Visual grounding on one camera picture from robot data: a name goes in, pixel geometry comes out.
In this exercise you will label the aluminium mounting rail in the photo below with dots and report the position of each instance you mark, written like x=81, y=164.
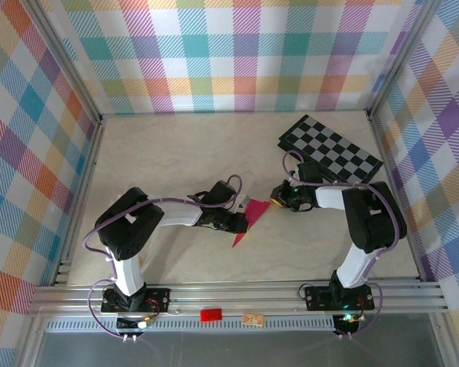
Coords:
x=233, y=296

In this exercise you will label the black controller board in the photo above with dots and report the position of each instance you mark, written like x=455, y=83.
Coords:
x=132, y=324
x=346, y=323

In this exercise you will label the pink paper sheet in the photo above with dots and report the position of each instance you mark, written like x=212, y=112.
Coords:
x=258, y=212

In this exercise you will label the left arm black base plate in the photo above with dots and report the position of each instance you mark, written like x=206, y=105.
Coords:
x=157, y=300

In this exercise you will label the aluminium frame post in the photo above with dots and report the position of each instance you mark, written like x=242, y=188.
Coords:
x=67, y=57
x=401, y=57

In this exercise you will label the black grey folded chessboard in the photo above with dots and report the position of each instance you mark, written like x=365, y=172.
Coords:
x=329, y=145

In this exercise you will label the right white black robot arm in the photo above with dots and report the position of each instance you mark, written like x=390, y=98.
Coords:
x=375, y=218

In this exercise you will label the red label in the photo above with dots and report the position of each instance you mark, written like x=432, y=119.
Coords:
x=211, y=315

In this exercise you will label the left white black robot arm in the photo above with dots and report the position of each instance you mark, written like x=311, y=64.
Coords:
x=130, y=229

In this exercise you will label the grey metal plate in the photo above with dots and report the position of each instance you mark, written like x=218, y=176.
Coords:
x=233, y=349

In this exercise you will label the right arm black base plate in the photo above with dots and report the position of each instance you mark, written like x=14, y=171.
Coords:
x=317, y=298

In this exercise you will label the aluminium side rail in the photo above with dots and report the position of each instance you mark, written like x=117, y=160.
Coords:
x=82, y=199
x=396, y=199

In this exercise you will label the tan printed sticker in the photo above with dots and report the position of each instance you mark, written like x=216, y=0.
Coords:
x=252, y=319

